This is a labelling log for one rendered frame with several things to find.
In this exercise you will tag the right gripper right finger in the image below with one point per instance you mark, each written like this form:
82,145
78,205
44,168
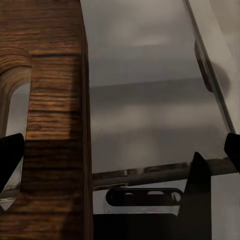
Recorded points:
232,149

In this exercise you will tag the cutting board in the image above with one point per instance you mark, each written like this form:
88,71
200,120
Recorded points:
53,201

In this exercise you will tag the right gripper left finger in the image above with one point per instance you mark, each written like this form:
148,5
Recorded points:
11,153

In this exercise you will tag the drop in sink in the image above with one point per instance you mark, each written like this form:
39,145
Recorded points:
217,24

